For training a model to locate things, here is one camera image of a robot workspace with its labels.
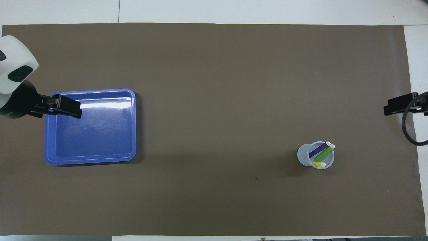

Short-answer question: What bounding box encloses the clear plastic cup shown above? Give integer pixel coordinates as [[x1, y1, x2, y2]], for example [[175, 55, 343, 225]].
[[297, 141, 335, 170]]

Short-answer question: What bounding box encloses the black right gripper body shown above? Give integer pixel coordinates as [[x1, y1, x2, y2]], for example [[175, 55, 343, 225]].
[[416, 92, 428, 116]]

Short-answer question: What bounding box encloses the purple pen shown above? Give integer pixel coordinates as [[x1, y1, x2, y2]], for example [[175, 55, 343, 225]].
[[308, 141, 331, 158]]

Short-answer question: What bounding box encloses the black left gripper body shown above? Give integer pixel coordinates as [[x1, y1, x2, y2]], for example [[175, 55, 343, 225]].
[[0, 80, 52, 119]]

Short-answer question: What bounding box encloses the brown table mat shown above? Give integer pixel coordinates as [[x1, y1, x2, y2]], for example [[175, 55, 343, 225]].
[[0, 23, 427, 236]]

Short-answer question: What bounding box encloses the green pen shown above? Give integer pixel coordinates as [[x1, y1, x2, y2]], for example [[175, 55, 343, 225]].
[[314, 144, 335, 162]]

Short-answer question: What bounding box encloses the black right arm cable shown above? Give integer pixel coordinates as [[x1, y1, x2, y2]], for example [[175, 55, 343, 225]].
[[401, 91, 428, 146]]

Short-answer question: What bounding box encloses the blue plastic tray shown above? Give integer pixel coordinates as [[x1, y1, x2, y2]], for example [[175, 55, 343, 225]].
[[44, 88, 137, 166]]

